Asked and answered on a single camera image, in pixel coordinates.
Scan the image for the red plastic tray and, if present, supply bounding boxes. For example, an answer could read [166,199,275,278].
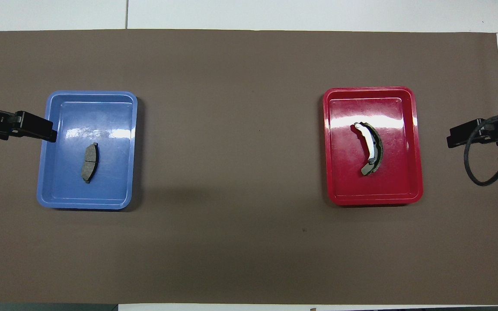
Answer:
[322,86,424,206]

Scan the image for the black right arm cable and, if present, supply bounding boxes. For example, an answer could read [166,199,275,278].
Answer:
[463,113,498,187]

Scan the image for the curved brake shoe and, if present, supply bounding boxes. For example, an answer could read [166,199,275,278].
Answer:
[351,122,383,176]

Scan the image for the grey brake pad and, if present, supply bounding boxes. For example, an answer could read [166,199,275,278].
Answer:
[81,142,99,184]

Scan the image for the brown table mat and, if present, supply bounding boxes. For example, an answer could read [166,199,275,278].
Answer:
[0,29,498,305]

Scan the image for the blue plastic tray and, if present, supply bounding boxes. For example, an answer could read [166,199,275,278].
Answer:
[36,90,138,210]

